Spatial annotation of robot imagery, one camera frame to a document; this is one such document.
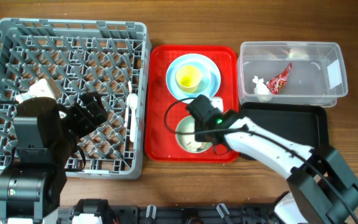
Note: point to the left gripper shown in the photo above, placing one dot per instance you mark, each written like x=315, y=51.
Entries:
x=94, y=106

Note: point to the red plastic tray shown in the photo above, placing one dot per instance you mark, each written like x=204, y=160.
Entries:
x=160, y=144

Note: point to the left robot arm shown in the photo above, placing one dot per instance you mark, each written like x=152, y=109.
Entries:
x=47, y=135

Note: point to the grey dishwasher rack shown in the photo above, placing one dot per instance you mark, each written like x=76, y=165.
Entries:
x=81, y=57

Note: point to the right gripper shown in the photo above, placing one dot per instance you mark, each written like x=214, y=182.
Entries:
x=199, y=137

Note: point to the light blue plate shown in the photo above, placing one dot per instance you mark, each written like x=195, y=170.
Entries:
x=210, y=76

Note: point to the yellow plastic cup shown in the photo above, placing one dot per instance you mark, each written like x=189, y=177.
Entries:
x=188, y=78

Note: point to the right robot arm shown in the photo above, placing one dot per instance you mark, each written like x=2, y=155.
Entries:
x=323, y=188

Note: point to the clear plastic bin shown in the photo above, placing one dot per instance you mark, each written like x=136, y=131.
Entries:
x=317, y=77

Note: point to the red snack wrapper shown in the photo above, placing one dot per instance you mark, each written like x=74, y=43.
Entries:
x=279, y=81

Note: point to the green bowl with food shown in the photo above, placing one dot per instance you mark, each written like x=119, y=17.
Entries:
x=187, y=141

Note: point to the white tissue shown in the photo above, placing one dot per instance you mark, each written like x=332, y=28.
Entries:
x=261, y=90

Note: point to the white plastic spoon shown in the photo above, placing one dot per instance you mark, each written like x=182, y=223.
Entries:
x=133, y=99

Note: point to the black plastic tray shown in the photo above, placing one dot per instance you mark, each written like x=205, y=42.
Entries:
x=303, y=124

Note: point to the black aluminium base frame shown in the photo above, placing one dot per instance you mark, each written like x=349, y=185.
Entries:
x=96, y=211

